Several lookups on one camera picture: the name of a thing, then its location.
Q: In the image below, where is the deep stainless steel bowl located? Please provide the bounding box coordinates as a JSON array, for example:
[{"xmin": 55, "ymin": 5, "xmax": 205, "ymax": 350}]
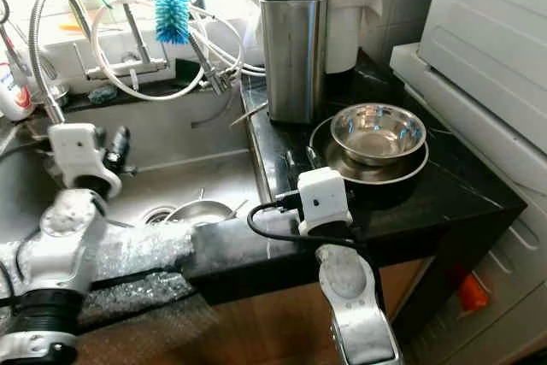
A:
[{"xmin": 331, "ymin": 103, "xmax": 426, "ymax": 167}]

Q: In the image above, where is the large stainless steel plate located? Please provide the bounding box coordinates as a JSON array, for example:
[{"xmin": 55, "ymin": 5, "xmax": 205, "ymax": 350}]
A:
[{"xmin": 309, "ymin": 117, "xmax": 430, "ymax": 186}]

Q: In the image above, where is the blue green scouring pad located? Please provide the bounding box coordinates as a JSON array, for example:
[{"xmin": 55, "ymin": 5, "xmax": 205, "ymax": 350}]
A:
[{"xmin": 85, "ymin": 85, "xmax": 119, "ymax": 105}]

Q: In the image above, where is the sink drain strainer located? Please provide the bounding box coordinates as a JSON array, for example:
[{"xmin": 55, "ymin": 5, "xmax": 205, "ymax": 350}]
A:
[{"xmin": 137, "ymin": 205, "xmax": 176, "ymax": 226}]

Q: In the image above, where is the thin steel rod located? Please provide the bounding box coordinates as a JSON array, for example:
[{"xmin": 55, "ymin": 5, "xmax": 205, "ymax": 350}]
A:
[{"xmin": 229, "ymin": 102, "xmax": 270, "ymax": 127}]

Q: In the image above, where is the stainless steel sink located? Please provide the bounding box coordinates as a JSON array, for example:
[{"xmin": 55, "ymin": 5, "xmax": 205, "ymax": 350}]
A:
[{"xmin": 0, "ymin": 96, "xmax": 270, "ymax": 246}]

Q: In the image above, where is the small steel cup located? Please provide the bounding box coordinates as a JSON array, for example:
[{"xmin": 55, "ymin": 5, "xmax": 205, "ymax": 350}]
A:
[{"xmin": 43, "ymin": 83, "xmax": 71, "ymax": 106}]

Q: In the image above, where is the clear bubble wrap sheet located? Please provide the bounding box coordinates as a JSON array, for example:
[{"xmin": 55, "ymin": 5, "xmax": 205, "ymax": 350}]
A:
[{"xmin": 0, "ymin": 224, "xmax": 197, "ymax": 332}]

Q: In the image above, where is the small stainless steel bowl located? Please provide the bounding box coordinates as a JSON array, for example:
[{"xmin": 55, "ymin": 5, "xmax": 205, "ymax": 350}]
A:
[{"xmin": 162, "ymin": 198, "xmax": 236, "ymax": 227}]

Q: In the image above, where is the stainless steel knife block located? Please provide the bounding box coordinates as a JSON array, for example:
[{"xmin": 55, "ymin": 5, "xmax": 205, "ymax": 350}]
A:
[{"xmin": 259, "ymin": 0, "xmax": 332, "ymax": 124}]

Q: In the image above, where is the chrome sink faucet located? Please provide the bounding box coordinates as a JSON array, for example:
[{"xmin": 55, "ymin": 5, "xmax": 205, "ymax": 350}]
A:
[{"xmin": 81, "ymin": 0, "xmax": 233, "ymax": 97}]

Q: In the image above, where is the white red-capped soap bottle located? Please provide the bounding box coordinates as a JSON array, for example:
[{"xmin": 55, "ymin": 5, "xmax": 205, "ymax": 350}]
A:
[{"xmin": 0, "ymin": 62, "xmax": 35, "ymax": 122}]

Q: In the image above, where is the white cylindrical container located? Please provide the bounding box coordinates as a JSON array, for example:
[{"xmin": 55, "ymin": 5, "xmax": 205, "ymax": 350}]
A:
[{"xmin": 328, "ymin": 6, "xmax": 362, "ymax": 74}]

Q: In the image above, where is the flexible steel spring faucet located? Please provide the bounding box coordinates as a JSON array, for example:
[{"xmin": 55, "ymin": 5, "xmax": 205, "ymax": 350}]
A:
[{"xmin": 27, "ymin": 0, "xmax": 82, "ymax": 125}]

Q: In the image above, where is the blue bottle brush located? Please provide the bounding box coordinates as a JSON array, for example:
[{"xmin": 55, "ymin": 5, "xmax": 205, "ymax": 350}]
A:
[{"xmin": 154, "ymin": 0, "xmax": 191, "ymax": 45}]

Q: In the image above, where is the wooden cabinet front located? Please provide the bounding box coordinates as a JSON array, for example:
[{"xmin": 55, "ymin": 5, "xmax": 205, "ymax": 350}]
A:
[{"xmin": 77, "ymin": 258, "xmax": 432, "ymax": 365}]

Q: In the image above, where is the orange plastic object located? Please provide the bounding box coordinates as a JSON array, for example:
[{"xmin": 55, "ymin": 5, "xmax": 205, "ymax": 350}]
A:
[{"xmin": 453, "ymin": 273, "xmax": 490, "ymax": 313}]

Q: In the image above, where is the white washing machine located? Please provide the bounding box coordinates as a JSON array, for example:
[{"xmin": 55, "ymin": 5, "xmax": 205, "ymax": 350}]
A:
[{"xmin": 389, "ymin": 0, "xmax": 547, "ymax": 365}]

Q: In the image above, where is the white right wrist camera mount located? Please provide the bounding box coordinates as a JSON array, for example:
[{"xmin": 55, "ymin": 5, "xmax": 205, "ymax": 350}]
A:
[{"xmin": 295, "ymin": 168, "xmax": 353, "ymax": 236}]

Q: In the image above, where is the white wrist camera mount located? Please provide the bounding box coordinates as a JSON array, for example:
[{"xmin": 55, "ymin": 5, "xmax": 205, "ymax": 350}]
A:
[
  {"xmin": 295, "ymin": 168, "xmax": 353, "ymax": 236},
  {"xmin": 49, "ymin": 123, "xmax": 123, "ymax": 199}
]

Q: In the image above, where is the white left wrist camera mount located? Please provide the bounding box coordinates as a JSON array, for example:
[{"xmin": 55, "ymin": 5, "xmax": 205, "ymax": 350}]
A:
[{"xmin": 49, "ymin": 123, "xmax": 123, "ymax": 199}]

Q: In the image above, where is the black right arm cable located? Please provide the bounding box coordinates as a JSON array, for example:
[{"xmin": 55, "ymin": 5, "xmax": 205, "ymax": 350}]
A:
[{"xmin": 246, "ymin": 197, "xmax": 360, "ymax": 251}]

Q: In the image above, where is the white looped hose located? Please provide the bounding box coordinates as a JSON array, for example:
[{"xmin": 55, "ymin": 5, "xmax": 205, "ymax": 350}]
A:
[{"xmin": 90, "ymin": 0, "xmax": 266, "ymax": 103}]

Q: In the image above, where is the steel wire whisk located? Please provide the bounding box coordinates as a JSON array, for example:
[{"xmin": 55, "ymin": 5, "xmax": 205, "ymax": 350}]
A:
[{"xmin": 0, "ymin": 0, "xmax": 26, "ymax": 75}]

